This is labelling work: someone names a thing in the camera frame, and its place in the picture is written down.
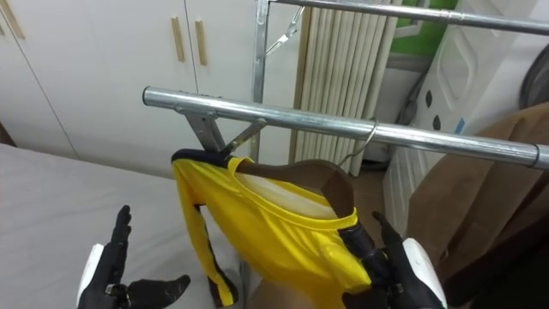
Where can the brown wooden clothes hanger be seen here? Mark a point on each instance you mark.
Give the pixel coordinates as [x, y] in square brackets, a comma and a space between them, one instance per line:
[317, 176]

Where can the black coat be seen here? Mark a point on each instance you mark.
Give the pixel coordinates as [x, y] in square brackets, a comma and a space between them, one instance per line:
[514, 279]

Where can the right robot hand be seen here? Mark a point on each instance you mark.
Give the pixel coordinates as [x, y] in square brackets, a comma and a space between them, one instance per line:
[407, 279]

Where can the yellow long-sleeved shirt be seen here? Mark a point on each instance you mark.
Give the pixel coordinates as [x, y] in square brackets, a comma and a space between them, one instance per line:
[279, 244]

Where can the white wardrobe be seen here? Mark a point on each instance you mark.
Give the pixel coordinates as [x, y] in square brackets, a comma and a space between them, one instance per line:
[107, 86]

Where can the landscape wall poster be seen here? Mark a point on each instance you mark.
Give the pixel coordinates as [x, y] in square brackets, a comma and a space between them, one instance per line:
[424, 43]

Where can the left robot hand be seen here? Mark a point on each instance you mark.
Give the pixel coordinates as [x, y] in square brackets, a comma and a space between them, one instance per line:
[107, 266]

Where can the grey bed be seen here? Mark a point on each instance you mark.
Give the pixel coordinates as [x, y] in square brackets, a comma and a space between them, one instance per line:
[51, 214]

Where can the brown coat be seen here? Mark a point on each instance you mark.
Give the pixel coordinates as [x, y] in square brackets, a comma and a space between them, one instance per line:
[472, 193]

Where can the metal clothes rack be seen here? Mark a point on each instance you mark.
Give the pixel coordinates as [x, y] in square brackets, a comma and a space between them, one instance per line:
[300, 120]

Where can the beige pleated curtain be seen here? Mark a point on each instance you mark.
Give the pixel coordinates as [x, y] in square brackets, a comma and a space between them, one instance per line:
[339, 64]

